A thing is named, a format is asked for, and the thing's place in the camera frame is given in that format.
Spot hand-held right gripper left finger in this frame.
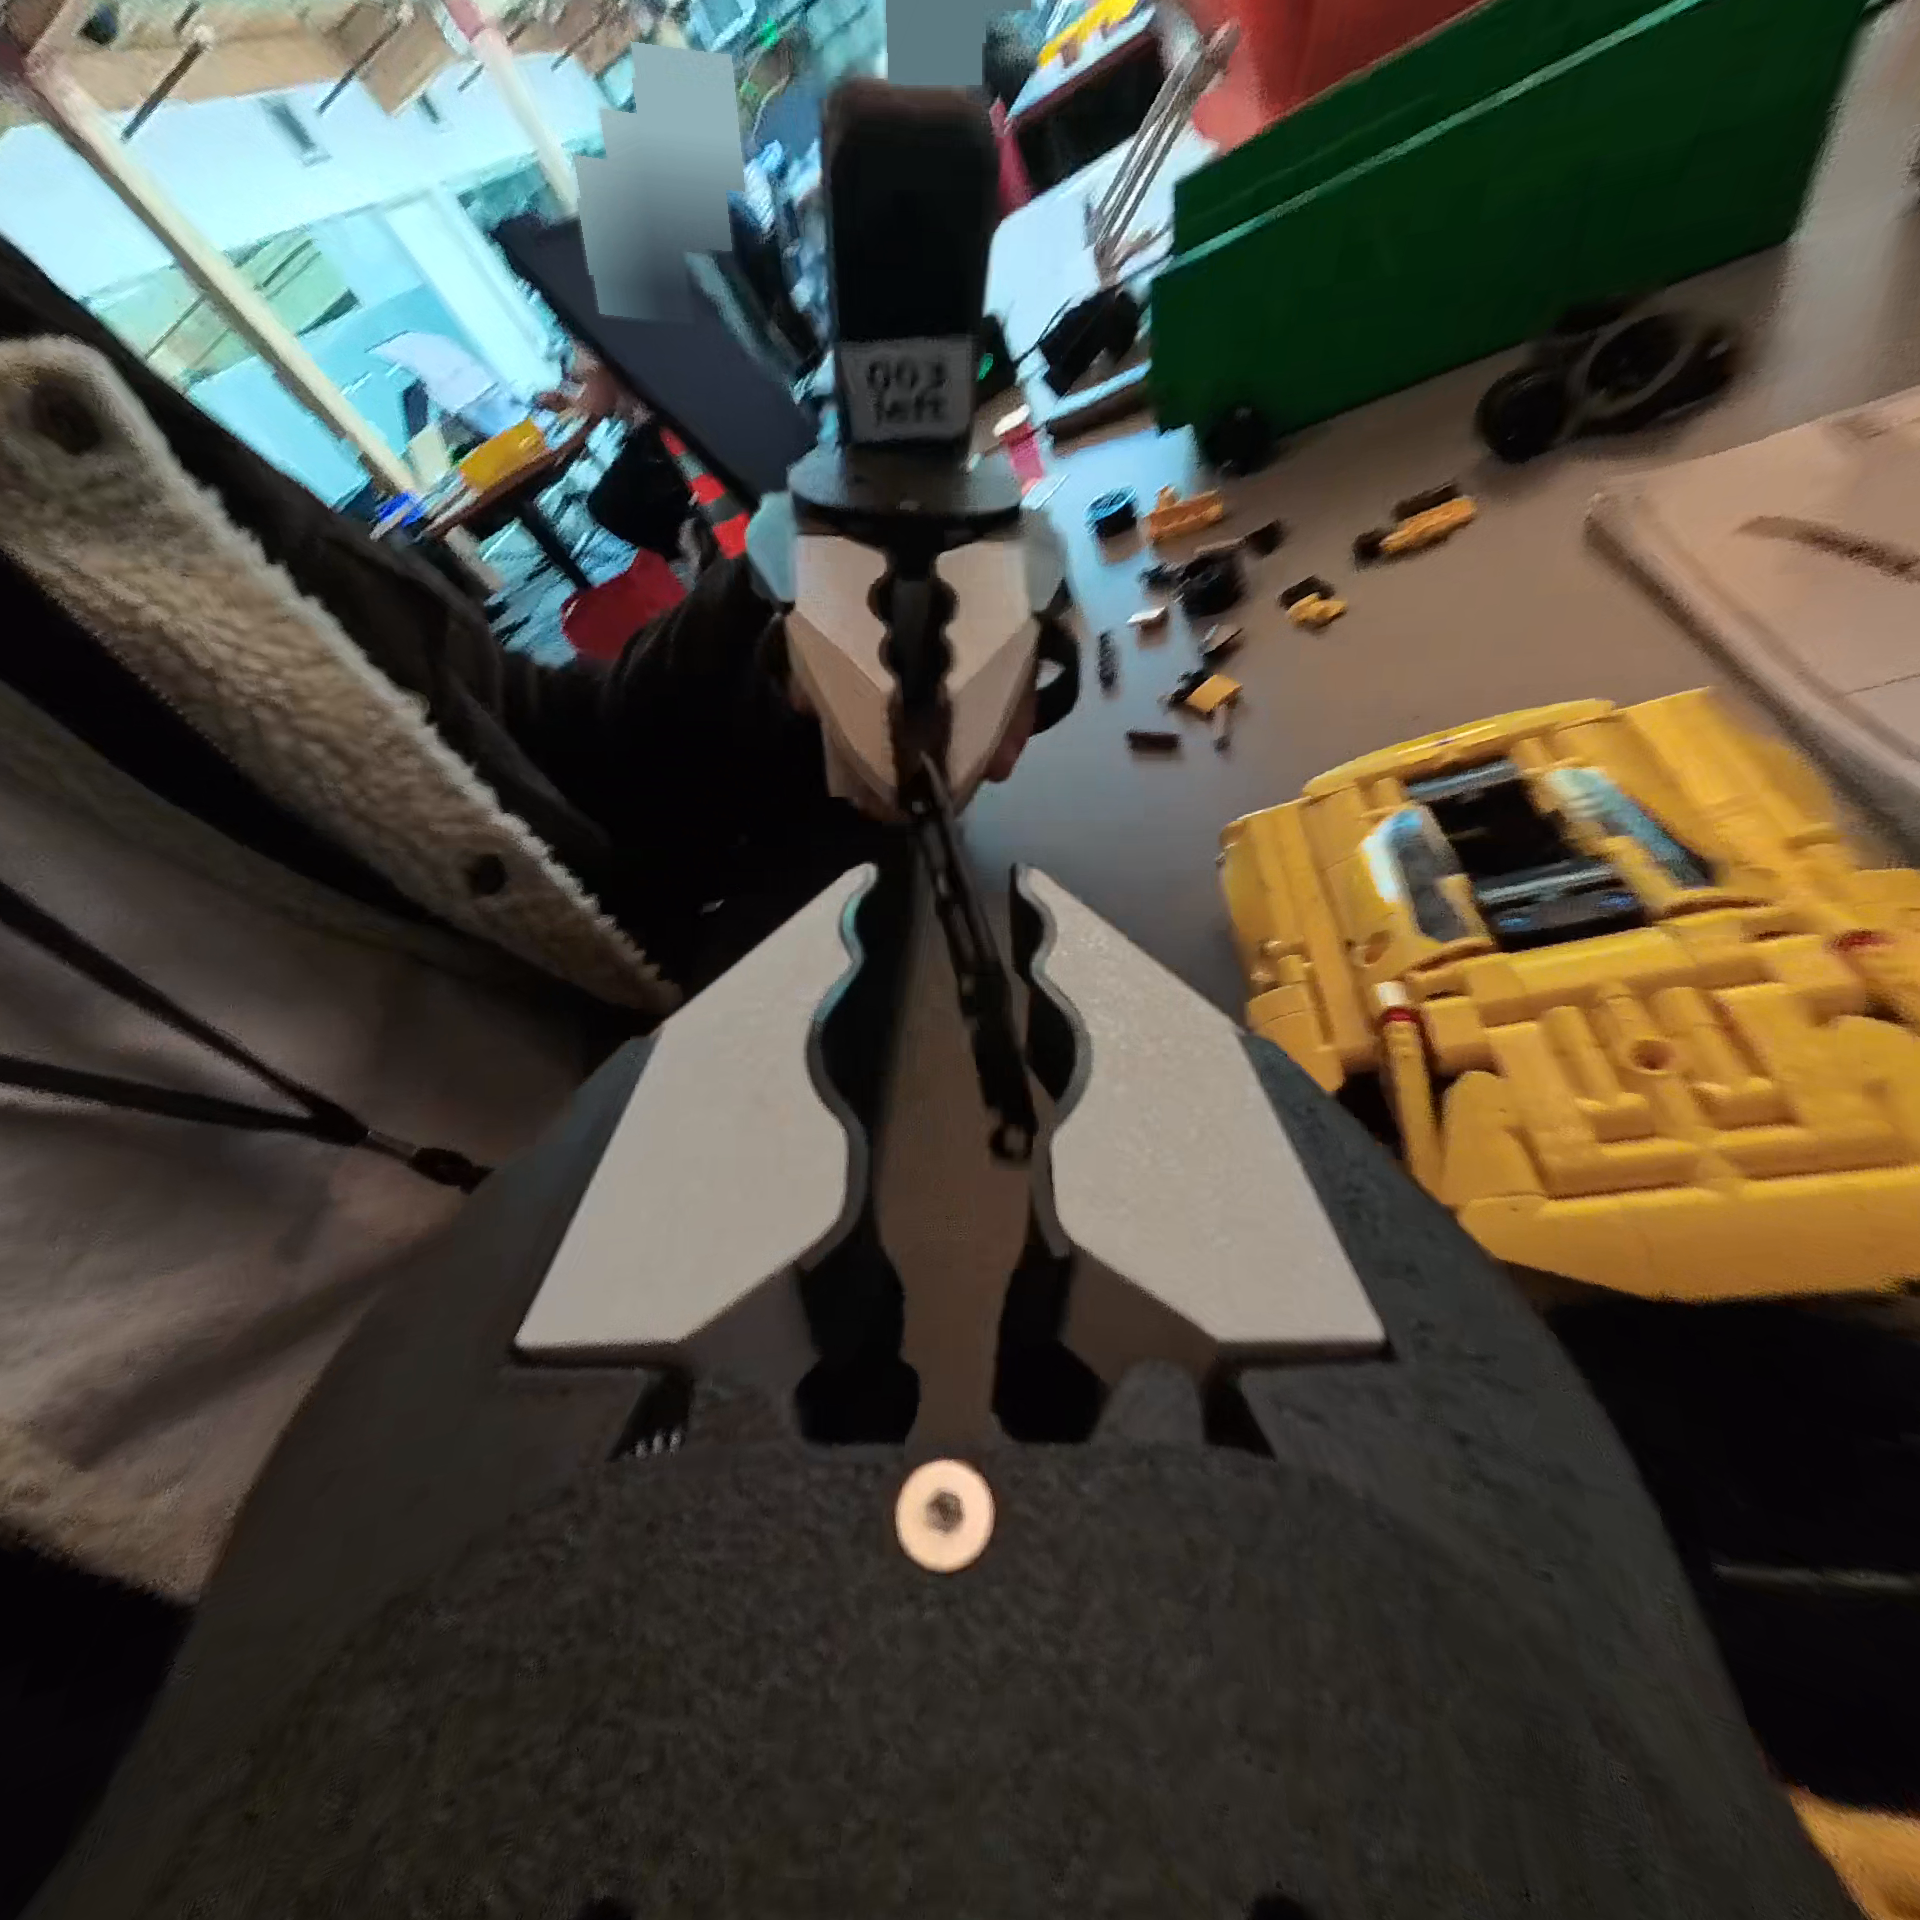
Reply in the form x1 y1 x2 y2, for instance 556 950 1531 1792
514 861 902 1359

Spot stack of black toy wheels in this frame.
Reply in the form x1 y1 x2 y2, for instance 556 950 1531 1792
1477 308 1742 460

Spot cream hoodie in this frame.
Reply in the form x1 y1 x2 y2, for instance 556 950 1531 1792
0 676 498 1600

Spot green plastic bin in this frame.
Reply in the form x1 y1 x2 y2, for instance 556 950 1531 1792
1149 0 1870 451

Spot open instruction booklet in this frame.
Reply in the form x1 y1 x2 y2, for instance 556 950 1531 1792
1587 404 1920 842

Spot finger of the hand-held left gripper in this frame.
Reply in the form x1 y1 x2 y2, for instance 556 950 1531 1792
931 512 1072 800
743 496 911 814

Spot scattered small brick pieces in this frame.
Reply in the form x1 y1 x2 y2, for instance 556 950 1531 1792
1086 479 1477 752

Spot yellow brick toy car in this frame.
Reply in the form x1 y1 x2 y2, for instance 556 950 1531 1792
1218 693 1920 1298

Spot black curved brick piece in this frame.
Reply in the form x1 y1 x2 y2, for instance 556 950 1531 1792
897 753 1041 1160

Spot grey desk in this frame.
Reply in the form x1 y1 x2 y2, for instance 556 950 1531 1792
959 226 1920 1846

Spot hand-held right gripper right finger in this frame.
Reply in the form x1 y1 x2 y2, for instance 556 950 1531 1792
1008 861 1392 1371

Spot person's left forearm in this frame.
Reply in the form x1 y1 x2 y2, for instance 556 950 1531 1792
495 569 843 939

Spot black drawcord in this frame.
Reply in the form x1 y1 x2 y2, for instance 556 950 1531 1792
0 883 482 1190

